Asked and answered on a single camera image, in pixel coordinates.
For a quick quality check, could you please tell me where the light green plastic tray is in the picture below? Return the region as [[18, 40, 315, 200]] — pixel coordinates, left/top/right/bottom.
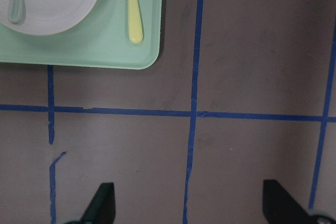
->
[[1, 0, 162, 69]]

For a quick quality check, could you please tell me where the white round plate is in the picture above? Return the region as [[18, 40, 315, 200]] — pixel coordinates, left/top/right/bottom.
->
[[1, 0, 97, 36]]

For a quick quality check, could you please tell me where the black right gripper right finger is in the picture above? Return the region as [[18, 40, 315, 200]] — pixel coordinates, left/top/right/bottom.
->
[[262, 179, 318, 224]]

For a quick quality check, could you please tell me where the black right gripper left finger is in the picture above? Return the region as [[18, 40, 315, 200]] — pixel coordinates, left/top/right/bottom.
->
[[81, 183, 116, 224]]

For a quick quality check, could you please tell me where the yellow plastic fork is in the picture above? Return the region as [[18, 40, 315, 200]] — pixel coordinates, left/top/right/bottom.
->
[[127, 0, 143, 44]]

